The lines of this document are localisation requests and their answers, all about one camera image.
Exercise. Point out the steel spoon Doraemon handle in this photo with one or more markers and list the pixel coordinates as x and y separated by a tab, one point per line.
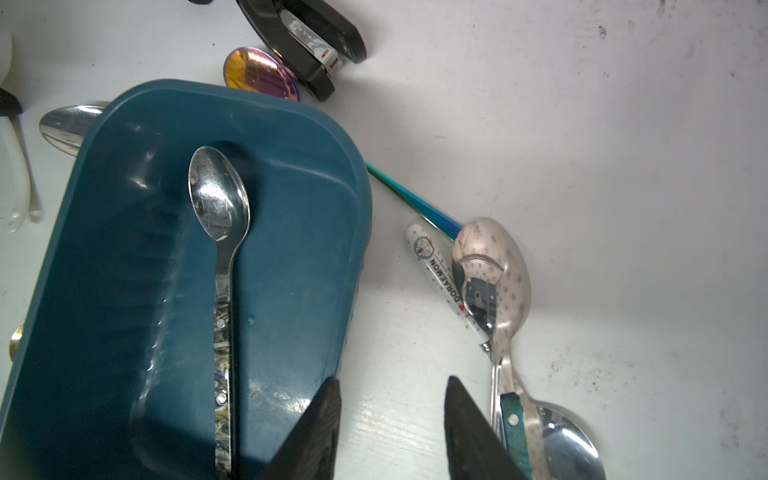
427	250

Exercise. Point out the dotted steel spoon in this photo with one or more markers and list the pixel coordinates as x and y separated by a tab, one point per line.
494	281

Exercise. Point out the iridescent rainbow metal spoon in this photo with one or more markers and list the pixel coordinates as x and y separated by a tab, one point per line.
252	69

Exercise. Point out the white plastic spoon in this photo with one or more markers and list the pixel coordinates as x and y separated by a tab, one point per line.
25	206

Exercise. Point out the steel spoon marbled handle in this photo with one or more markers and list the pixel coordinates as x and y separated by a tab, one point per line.
221	205

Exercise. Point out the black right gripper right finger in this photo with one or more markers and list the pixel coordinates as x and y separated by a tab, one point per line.
473	449

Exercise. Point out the teal plastic storage box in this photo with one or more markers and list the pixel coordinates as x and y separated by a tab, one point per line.
114	375

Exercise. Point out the steel spoon pink handle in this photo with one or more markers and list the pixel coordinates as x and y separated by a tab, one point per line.
65	128

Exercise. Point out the steel spoon green handle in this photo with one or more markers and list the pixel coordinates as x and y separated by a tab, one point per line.
544	443

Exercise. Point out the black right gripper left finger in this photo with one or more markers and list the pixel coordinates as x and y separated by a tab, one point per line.
309	452

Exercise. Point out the gold spoon green handle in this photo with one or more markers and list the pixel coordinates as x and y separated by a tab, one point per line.
15	342

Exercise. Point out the black stapler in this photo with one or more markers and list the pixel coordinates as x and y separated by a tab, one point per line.
309	37

